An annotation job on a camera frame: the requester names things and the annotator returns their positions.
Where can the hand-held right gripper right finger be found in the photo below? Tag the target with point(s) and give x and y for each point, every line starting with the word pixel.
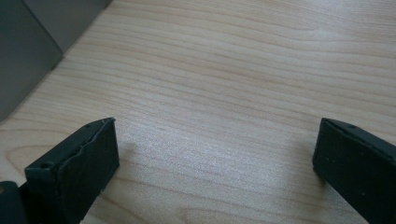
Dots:
pixel 358 168

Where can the grey divided storage box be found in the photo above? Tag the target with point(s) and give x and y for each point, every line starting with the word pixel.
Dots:
pixel 28 46

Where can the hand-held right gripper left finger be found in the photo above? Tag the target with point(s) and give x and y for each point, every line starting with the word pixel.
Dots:
pixel 74 174

